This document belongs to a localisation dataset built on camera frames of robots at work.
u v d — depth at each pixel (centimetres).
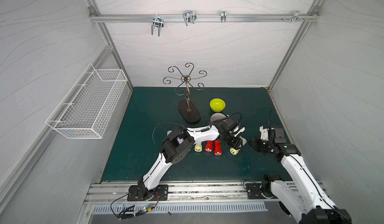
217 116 101
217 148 86
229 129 73
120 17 79
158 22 78
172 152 54
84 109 69
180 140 58
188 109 104
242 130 83
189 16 77
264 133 75
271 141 64
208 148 86
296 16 76
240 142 80
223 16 78
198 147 86
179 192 75
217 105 107
